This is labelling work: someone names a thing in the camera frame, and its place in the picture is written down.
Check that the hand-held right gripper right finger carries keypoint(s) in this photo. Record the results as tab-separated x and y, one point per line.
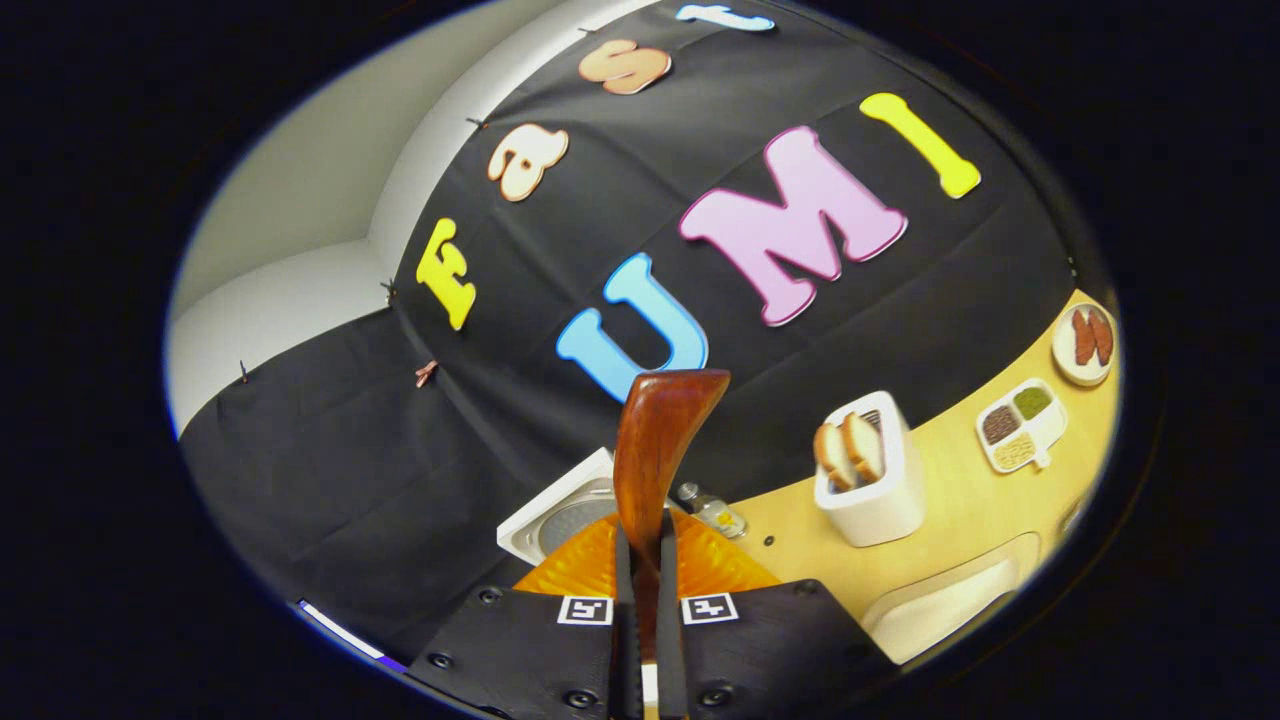
760	650

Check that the white toaster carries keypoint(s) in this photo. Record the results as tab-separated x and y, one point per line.
880	515

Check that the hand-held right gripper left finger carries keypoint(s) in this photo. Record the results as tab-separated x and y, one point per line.
540	650

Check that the brown wooden spoon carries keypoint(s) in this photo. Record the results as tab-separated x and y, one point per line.
660	440

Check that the round white plate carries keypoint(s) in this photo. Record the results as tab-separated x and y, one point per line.
1065	360

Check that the row of black cloth clips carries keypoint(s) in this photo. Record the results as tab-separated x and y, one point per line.
388	290

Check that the toasted bread slice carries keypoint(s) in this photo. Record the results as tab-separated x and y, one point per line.
865	445
835	458

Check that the pink cloth clip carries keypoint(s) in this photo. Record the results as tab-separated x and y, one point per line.
426	374

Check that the clear rice container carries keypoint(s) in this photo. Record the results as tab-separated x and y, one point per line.
940	610

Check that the red sausage slice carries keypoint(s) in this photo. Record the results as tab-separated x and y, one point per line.
1083	338
1102	336

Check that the white rice cooker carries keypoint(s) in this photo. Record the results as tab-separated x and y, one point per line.
527	527

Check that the white divided grain dish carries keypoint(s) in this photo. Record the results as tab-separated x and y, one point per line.
1020	425

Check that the small glass bottle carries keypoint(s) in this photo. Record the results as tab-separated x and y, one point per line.
715	515

